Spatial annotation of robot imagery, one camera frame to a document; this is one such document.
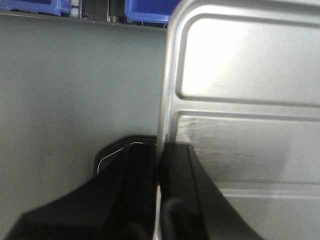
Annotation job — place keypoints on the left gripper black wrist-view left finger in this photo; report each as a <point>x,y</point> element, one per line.
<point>117,204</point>

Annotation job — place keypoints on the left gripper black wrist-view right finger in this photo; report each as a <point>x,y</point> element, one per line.
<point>192,206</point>

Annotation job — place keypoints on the small silver ribbed tray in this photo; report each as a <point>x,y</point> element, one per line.
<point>242,87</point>

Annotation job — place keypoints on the large grey metal tray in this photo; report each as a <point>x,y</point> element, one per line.
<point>69,87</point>

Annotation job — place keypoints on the blue bin under tray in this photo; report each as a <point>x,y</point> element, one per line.
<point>150,11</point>

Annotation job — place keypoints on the far left roller track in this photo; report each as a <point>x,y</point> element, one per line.
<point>75,9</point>

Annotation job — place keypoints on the blue bin upper left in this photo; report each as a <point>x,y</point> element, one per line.
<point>55,7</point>

